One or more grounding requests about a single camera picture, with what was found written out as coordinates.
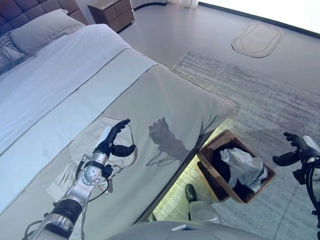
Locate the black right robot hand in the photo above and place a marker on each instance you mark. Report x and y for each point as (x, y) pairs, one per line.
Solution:
(303, 147)

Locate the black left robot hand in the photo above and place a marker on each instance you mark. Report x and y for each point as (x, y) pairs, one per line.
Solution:
(107, 142)

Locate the beige shirt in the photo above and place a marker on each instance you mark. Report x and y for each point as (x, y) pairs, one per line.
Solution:
(125, 137)

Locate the white garment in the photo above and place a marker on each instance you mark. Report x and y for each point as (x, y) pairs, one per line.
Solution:
(245, 165)

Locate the black garment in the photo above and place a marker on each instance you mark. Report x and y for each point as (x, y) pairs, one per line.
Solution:
(221, 165)

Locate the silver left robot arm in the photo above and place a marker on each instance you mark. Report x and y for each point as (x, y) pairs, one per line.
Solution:
(87, 180)

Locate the beige covered bed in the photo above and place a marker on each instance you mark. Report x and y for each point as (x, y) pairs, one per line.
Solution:
(162, 100)

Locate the brown wicker basket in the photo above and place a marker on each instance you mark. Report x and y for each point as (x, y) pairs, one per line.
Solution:
(217, 141)

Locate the grey area rug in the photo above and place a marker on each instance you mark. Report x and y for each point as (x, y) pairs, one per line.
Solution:
(262, 100)

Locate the white duvet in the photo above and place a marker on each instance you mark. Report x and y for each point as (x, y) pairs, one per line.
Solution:
(62, 75)

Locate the small beige oval mat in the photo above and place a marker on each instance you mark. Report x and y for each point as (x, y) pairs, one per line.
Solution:
(257, 40)

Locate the silver right robot leg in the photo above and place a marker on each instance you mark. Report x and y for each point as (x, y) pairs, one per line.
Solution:
(203, 212)

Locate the grey robot torso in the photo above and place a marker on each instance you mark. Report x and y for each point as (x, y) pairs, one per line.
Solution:
(187, 232)

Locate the large beige pillow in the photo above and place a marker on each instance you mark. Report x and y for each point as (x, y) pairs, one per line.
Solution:
(45, 30)

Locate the brown wooden nightstand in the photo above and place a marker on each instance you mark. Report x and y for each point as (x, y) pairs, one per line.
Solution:
(112, 13)

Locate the grey patterned cushion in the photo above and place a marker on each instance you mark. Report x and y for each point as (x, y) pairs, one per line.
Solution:
(8, 53)

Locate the white curtain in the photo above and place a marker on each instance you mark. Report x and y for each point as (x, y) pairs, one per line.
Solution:
(162, 3)

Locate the dark tufted headboard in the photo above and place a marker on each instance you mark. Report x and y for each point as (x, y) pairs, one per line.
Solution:
(30, 8)

